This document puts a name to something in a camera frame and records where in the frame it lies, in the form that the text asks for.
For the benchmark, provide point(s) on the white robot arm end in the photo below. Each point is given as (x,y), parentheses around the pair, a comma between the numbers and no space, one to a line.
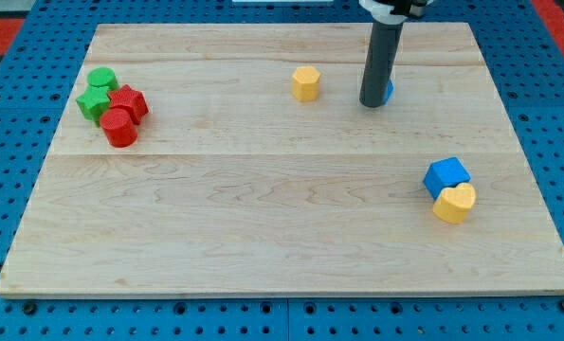
(395,12)

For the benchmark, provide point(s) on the blue triangle block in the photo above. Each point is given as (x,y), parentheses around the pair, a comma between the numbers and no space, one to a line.
(389,91)

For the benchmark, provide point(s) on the blue cube block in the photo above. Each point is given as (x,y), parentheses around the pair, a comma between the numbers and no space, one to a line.
(445,173)

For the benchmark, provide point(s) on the wooden board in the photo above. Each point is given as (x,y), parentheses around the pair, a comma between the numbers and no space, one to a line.
(234,188)

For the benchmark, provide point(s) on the yellow hexagon block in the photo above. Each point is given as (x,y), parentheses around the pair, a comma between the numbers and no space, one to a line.
(305,83)

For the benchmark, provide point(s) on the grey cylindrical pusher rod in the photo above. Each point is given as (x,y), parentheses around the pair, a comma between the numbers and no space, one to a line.
(382,50)

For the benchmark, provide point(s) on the red star block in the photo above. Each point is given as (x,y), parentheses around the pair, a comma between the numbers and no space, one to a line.
(131,100)

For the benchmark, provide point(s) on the red cylinder block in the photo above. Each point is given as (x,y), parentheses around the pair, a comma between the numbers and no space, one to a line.
(118,127)

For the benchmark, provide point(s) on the yellow heart block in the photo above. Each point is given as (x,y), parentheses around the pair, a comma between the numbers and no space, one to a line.
(454,203)

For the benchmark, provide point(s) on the green star block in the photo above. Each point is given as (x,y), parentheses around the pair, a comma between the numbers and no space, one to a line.
(94,102)

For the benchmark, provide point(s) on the green cylinder block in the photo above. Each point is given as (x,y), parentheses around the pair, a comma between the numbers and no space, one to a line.
(103,77)

